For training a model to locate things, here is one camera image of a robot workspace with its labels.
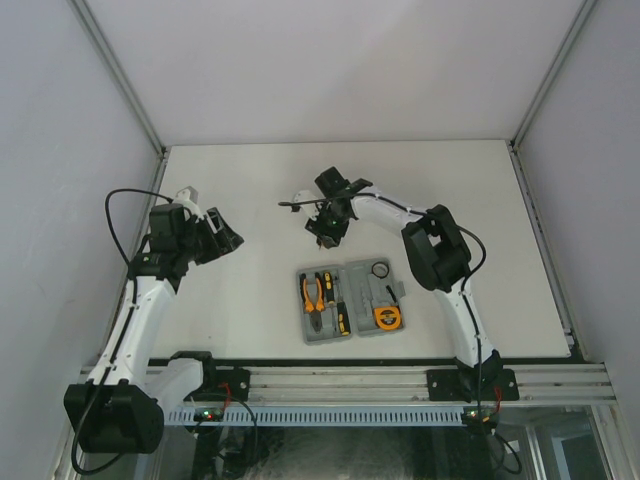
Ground aluminium frame post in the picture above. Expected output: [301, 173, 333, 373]
[67, 0, 166, 158]
[510, 0, 599, 150]

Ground grey plastic tool case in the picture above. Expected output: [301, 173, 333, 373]
[296, 257, 405, 345]

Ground right aluminium frame post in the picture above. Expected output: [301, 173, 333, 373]
[510, 0, 599, 150]

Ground aluminium front rail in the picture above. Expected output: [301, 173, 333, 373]
[246, 364, 616, 406]

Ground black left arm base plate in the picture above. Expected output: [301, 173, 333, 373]
[191, 367, 251, 402]

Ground short yellow black screwdriver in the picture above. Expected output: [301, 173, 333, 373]
[337, 302, 351, 336]

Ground orange hex key set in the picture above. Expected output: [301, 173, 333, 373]
[316, 237, 332, 249]

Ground long black yellow screwdriver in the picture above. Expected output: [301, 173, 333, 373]
[322, 271, 336, 305]

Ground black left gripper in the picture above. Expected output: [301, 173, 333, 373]
[177, 208, 242, 266]

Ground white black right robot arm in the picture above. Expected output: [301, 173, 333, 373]
[294, 167, 503, 399]

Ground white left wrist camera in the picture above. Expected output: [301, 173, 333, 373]
[174, 186, 205, 222]

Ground left aluminium frame post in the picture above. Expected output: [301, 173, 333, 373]
[67, 0, 166, 158]

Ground black electrical tape roll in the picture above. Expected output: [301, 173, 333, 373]
[371, 261, 390, 279]

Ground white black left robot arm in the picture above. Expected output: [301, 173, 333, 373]
[63, 200, 244, 455]

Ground orange tape measure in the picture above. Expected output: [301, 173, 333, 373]
[373, 285, 403, 331]

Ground grey slotted cable duct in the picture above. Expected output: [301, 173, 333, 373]
[165, 404, 465, 427]

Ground orange black pliers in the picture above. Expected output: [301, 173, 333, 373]
[300, 273, 325, 334]

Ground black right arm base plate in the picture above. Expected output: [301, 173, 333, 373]
[426, 368, 520, 403]

